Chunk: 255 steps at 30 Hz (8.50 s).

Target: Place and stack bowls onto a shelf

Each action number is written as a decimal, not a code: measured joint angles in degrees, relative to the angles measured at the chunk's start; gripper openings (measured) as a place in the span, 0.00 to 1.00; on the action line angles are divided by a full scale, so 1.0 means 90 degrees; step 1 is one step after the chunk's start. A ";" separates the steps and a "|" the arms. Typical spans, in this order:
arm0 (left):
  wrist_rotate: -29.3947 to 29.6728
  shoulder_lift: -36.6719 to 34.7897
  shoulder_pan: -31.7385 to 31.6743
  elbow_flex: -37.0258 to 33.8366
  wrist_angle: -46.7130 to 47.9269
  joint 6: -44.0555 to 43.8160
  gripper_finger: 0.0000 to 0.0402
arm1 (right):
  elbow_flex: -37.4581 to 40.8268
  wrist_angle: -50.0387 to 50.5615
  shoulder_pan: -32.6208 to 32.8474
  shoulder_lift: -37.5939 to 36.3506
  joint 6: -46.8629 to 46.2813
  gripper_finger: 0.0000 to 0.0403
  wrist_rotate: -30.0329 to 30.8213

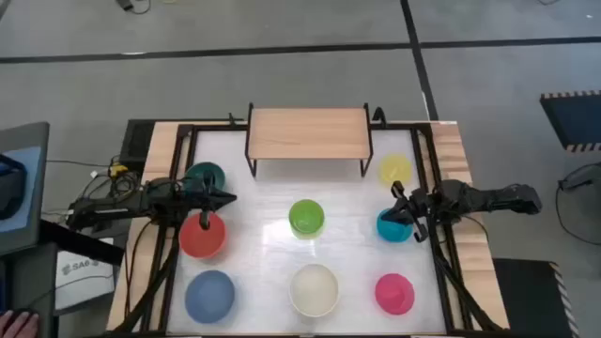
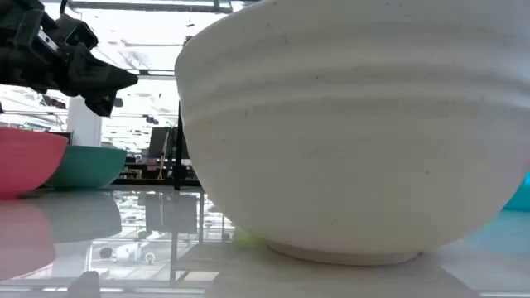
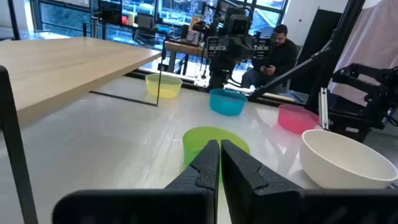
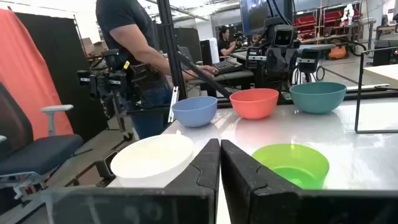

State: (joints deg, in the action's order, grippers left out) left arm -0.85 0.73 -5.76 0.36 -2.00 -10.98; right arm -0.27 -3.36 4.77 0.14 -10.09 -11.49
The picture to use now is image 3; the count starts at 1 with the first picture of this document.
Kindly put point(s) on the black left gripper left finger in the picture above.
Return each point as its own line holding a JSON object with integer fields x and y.
{"x": 186, "y": 202}

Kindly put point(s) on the silver aluminium profile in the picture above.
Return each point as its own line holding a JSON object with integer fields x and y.
{"x": 323, "y": 109}

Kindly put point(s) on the black flat panel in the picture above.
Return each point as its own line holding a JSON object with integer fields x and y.
{"x": 314, "y": 34}

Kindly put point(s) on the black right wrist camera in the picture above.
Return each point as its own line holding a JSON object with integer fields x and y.
{"x": 239, "y": 23}

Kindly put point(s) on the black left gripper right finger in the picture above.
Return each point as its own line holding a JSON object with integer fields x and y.
{"x": 255, "y": 199}

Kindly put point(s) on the small yellow plastic bowl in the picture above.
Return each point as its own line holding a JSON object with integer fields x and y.
{"x": 171, "y": 90}

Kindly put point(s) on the wooden shelf with black frame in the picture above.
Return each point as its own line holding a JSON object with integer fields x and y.
{"x": 62, "y": 68}

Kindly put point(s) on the person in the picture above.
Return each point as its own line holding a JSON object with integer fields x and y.
{"x": 283, "y": 56}

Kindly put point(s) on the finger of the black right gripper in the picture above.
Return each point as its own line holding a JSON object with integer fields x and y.
{"x": 235, "y": 48}
{"x": 247, "y": 48}

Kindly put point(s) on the large white bowl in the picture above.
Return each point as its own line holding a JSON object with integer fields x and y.
{"x": 342, "y": 161}

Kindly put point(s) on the small pink plastic bowl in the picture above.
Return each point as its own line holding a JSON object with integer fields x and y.
{"x": 295, "y": 121}

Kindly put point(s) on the wooden desk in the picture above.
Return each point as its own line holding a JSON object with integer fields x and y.
{"x": 182, "y": 48}

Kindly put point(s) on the white cloth curtain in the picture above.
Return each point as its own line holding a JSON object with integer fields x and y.
{"x": 373, "y": 37}

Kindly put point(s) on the small green plastic bowl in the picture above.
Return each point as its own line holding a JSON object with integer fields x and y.
{"x": 199, "y": 140}

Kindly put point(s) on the small blue plastic bowl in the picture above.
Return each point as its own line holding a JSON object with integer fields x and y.
{"x": 227, "y": 104}

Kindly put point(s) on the black metal rig frame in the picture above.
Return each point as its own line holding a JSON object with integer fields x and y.
{"x": 349, "y": 18}

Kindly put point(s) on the black perforated panel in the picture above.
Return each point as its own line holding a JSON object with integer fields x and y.
{"x": 110, "y": 11}

